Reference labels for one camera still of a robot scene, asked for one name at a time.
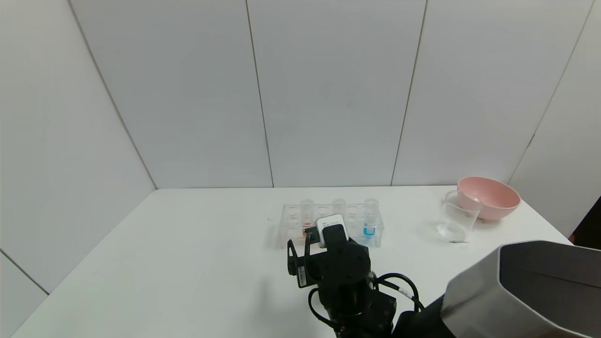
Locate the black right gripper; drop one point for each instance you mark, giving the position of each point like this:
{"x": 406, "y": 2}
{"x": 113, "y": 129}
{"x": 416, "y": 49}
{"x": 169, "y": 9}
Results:
{"x": 301, "y": 270}

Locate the test tube with red pigment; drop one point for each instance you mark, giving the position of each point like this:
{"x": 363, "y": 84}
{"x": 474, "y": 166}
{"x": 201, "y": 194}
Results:
{"x": 306, "y": 209}

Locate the test tube with blue pigment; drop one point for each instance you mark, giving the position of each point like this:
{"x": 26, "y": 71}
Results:
{"x": 370, "y": 230}

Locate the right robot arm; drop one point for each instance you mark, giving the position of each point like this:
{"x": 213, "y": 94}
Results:
{"x": 516, "y": 291}

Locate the clear plastic test tube rack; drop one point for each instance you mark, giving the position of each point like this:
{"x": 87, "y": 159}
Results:
{"x": 286, "y": 225}

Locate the test tube with yellow pigment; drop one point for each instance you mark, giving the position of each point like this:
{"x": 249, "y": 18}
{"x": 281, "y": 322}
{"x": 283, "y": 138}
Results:
{"x": 338, "y": 206}

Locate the clear glass beaker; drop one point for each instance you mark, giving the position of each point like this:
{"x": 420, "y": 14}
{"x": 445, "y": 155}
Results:
{"x": 458, "y": 220}

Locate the pink bowl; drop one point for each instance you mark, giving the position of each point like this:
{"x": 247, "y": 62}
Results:
{"x": 497, "y": 202}

